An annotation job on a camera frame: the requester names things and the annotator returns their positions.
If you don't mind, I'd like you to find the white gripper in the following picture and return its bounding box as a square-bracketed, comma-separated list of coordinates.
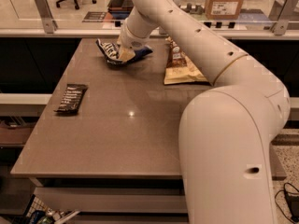
[119, 21, 150, 63]

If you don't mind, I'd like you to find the blue chip bag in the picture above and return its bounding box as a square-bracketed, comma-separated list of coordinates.
[96, 39, 153, 66]

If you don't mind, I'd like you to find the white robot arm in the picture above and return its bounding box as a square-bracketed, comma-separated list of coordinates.
[120, 0, 291, 224]

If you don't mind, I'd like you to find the yellow brown chip bag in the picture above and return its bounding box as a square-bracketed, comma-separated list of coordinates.
[164, 36, 206, 85]

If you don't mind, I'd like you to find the black snack bar wrapper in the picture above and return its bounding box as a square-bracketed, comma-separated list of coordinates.
[56, 84, 88, 114]

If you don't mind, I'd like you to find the cardboard box with label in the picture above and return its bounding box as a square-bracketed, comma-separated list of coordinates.
[205, 0, 244, 20]

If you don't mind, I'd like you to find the grey table drawer front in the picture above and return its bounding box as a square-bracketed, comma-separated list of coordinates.
[35, 188, 187, 214]

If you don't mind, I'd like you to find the left metal glass post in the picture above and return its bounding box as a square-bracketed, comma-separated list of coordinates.
[35, 0, 57, 34]

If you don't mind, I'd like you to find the metal glass post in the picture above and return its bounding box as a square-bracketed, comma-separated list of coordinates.
[35, 0, 57, 34]
[269, 0, 299, 35]

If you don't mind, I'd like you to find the right metal glass post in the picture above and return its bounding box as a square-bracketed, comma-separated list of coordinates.
[269, 0, 299, 35]

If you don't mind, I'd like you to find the wire basket with items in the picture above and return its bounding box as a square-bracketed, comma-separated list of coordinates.
[21, 195, 79, 224]

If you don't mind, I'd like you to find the black power adapter cable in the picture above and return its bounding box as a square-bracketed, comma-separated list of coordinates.
[274, 182, 299, 224]

